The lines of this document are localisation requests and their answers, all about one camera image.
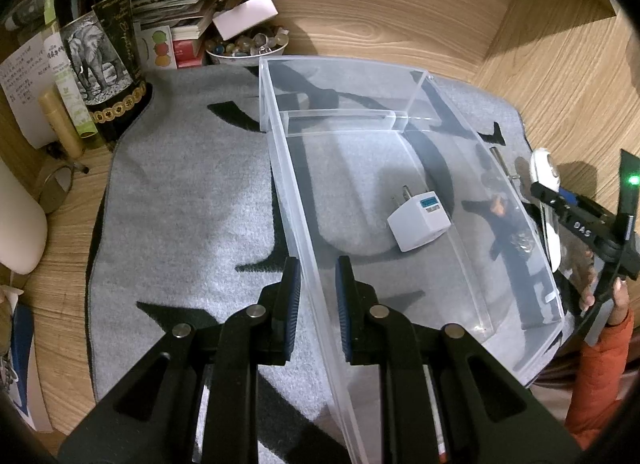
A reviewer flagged white small box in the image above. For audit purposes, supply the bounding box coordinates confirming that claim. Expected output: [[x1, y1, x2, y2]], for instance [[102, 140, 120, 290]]
[[213, 0, 278, 41]]

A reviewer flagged bowl of stones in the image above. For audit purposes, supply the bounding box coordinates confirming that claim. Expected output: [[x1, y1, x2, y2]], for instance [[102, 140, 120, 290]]
[[204, 27, 290, 67]]

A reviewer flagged silver metal tube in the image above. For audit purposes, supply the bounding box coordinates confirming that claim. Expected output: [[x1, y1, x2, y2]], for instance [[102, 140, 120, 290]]
[[489, 146, 520, 182]]

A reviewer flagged white handheld massager device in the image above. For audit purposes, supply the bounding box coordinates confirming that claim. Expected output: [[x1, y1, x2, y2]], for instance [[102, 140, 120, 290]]
[[528, 146, 564, 270]]

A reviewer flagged white usb charger plug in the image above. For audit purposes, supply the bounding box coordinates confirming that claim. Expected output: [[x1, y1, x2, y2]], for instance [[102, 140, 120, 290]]
[[387, 185, 451, 253]]

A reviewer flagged orange sleeve forearm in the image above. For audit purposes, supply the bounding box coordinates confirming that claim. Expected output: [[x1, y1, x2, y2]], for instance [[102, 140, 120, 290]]
[[564, 310, 634, 450]]

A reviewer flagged white cylindrical speaker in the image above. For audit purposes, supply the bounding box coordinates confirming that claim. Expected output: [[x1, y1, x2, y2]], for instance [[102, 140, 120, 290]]
[[0, 161, 48, 275]]

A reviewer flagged clear plastic storage bin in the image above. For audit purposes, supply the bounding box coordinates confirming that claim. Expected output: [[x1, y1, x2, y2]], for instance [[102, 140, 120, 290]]
[[259, 56, 564, 463]]

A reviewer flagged fruit picture card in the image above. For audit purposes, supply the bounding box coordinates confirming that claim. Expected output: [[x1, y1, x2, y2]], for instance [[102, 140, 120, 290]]
[[141, 26, 177, 72]]

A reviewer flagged black gold rectangular lighter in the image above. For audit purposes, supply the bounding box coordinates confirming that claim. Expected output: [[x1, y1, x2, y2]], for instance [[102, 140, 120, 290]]
[[489, 195, 525, 260]]

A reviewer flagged beige lip balm tube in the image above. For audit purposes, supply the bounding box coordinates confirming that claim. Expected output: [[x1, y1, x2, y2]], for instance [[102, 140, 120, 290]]
[[38, 86, 85, 159]]

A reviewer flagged white handwritten note card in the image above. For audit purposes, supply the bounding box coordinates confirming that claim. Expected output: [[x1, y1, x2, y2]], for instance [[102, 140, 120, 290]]
[[1, 34, 58, 150]]

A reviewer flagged dark wine bottle elephant label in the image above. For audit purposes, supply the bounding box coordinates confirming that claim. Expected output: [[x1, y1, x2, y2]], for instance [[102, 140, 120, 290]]
[[54, 0, 152, 149]]

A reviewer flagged person right hand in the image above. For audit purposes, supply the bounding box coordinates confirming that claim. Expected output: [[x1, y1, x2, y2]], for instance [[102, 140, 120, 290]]
[[578, 262, 632, 327]]

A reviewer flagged stack of books and papers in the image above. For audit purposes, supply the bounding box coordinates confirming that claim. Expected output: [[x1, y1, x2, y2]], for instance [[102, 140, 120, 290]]
[[132, 0, 216, 72]]

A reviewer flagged grey mat with black letters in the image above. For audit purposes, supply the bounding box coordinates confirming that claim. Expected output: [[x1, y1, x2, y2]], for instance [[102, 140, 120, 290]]
[[86, 62, 576, 464]]

